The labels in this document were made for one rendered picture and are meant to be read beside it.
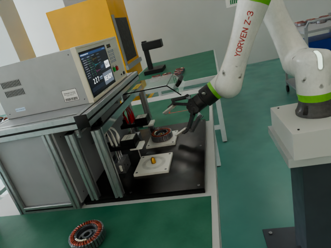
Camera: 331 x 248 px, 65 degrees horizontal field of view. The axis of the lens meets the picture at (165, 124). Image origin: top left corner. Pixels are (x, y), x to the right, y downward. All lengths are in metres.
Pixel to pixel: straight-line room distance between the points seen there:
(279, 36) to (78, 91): 0.84
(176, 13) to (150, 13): 0.60
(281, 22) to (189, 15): 5.12
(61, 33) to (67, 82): 4.06
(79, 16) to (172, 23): 2.30
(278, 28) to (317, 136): 0.47
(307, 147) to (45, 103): 0.99
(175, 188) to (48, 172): 0.48
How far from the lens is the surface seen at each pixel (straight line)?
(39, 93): 1.10
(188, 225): 0.84
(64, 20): 5.02
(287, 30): 1.24
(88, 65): 1.03
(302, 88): 1.13
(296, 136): 1.03
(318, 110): 1.14
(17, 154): 1.10
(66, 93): 1.04
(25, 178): 1.15
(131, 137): 1.09
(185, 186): 0.96
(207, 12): 6.27
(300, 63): 1.11
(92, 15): 4.80
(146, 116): 1.29
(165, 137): 1.29
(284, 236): 1.80
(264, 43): 6.44
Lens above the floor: 1.32
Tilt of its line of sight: 21 degrees down
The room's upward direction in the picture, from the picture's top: 15 degrees counter-clockwise
